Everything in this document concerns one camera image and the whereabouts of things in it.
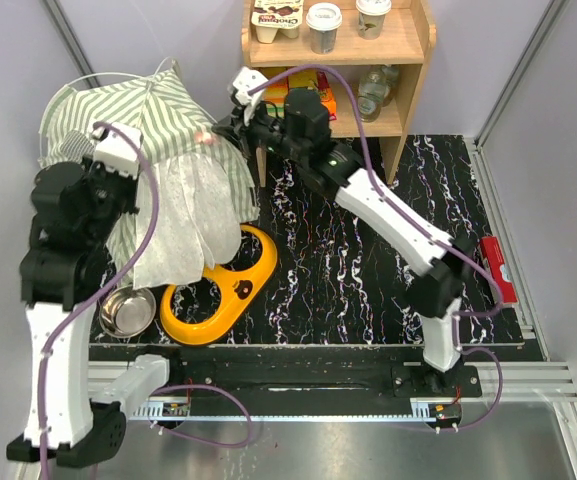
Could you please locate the red pink packet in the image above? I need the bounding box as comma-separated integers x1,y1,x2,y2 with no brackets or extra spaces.
316,71,334,103

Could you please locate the paper coffee cup left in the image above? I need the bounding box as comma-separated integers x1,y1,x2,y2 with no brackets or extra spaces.
306,2,343,55

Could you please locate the aluminium frame post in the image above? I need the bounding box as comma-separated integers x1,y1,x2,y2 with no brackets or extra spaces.
472,0,569,146
39,0,100,88

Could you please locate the orange snack box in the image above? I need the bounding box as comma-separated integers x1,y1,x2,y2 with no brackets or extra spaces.
322,86,337,121

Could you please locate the clear glass jar back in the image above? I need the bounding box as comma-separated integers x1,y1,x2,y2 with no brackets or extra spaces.
381,64,400,107

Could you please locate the aluminium frame post left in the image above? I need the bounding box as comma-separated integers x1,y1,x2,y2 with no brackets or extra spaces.
39,0,100,88

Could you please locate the yellow green sponge stack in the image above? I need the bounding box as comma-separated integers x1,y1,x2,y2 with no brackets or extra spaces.
261,67,289,106

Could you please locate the white cable duct rail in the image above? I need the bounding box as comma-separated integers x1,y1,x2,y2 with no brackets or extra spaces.
129,391,460,423

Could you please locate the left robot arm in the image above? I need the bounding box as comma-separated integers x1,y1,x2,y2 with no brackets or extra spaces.
6,155,185,469

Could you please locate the clear glass jar front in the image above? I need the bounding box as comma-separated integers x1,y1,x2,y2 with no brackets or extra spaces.
357,66,387,122

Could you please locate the clear glass jar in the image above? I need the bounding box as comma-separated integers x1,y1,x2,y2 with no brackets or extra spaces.
381,64,400,107
357,66,387,122

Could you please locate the red snack box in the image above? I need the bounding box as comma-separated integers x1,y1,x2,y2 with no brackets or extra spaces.
479,236,518,307

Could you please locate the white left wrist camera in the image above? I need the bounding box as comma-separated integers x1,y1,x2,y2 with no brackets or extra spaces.
91,127,140,180

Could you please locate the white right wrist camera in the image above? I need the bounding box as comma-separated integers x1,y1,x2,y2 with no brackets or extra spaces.
228,66,268,126

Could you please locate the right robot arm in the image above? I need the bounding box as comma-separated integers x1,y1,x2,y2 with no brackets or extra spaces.
213,88,472,396

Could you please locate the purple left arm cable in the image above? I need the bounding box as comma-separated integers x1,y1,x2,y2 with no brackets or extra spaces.
37,120,255,480

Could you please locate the yellow double bowl holder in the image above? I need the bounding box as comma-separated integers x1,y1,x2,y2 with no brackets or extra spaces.
159,223,278,347

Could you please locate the paper coffee cup right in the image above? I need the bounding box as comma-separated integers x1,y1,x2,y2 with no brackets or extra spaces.
355,0,392,40

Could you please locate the paper coffee cup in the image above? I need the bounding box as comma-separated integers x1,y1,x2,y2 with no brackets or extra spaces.
355,0,392,40
306,2,343,55

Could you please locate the green striped pet tent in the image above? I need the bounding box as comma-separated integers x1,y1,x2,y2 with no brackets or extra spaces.
39,69,259,288

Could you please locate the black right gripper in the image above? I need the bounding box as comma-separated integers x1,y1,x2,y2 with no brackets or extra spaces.
211,97,305,164

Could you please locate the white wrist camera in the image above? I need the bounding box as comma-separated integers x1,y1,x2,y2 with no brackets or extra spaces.
91,127,140,180
228,66,268,126

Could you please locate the chobani yogurt pack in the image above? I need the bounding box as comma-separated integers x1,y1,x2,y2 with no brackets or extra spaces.
251,0,304,44

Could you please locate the wooden shelf unit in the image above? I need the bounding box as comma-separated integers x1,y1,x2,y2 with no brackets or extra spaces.
241,0,439,187

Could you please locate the aluminium frame post right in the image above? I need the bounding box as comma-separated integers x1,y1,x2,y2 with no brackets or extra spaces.
472,0,569,146

